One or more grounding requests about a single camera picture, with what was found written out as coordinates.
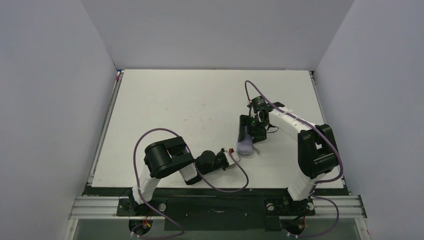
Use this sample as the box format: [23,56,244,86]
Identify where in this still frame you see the aluminium front rail frame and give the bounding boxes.
[63,192,371,240]

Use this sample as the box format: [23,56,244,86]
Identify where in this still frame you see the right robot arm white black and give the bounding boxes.
[236,96,340,201]

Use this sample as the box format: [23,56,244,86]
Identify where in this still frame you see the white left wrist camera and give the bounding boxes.
[224,148,240,166]

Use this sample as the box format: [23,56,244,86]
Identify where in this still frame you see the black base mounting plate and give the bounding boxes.
[116,188,316,231]

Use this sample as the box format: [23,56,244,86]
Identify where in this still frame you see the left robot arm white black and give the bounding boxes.
[129,136,240,206]

